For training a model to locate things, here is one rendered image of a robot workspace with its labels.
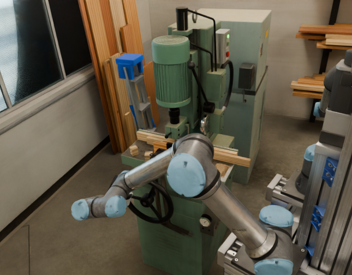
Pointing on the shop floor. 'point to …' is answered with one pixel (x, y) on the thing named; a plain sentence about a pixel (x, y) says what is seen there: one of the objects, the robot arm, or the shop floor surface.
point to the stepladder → (127, 68)
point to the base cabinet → (185, 219)
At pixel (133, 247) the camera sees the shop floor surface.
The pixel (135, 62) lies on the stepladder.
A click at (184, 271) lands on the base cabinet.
